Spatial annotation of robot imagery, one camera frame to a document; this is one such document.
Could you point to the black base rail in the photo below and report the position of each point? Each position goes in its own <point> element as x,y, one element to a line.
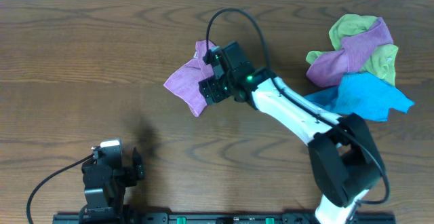
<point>165,218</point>

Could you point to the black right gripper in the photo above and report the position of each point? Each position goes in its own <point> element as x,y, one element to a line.
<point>213,90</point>

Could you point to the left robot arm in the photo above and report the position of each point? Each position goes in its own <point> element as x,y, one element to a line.
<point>105,179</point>

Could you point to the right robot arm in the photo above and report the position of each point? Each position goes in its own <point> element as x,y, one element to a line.
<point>345,161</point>

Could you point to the purple cloth in pile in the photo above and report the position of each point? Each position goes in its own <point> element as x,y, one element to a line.
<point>354,38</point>

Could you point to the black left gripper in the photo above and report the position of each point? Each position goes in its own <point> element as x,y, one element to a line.
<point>129,172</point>

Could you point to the blue cloth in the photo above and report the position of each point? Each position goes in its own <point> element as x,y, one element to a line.
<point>363,94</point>

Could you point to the green cloth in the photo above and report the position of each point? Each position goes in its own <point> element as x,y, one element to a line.
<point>382,63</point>

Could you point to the purple cloth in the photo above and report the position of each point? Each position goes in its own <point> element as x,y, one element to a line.
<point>354,38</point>
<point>184,83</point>

